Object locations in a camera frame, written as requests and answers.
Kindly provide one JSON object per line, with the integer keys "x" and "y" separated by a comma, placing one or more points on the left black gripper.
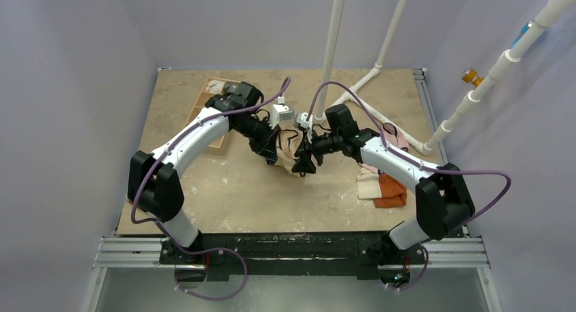
{"x": 266, "y": 145}

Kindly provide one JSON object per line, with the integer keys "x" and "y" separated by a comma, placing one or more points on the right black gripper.
{"x": 308, "y": 149}

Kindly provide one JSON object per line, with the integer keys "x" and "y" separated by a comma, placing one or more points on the pink underwear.
{"x": 394, "y": 137}

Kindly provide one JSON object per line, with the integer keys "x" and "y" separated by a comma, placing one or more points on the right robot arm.
{"x": 443, "y": 201}

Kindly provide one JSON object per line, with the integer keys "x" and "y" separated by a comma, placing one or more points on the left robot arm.
{"x": 154, "y": 178}

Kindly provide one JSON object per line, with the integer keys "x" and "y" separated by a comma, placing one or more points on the rolled white underwear in tray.
{"x": 215, "y": 86}

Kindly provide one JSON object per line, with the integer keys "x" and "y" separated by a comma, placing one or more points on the orange white underwear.
{"x": 384, "y": 191}

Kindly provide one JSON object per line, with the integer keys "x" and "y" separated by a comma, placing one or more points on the orange valve fitting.
{"x": 472, "y": 77}

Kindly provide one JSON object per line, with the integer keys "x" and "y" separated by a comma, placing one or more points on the blue clip on pipe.
{"x": 522, "y": 31}

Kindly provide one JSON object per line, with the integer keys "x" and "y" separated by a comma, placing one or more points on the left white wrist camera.
{"x": 280, "y": 113}

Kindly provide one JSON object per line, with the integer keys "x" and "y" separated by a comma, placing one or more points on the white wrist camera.
{"x": 280, "y": 113}
{"x": 303, "y": 121}

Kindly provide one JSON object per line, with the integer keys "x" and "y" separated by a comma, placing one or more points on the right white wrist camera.
{"x": 303, "y": 121}

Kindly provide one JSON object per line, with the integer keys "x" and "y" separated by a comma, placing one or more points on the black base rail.
{"x": 366, "y": 255}

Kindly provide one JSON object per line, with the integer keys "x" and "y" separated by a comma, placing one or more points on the white PVC pipe on wall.
{"x": 552, "y": 11}

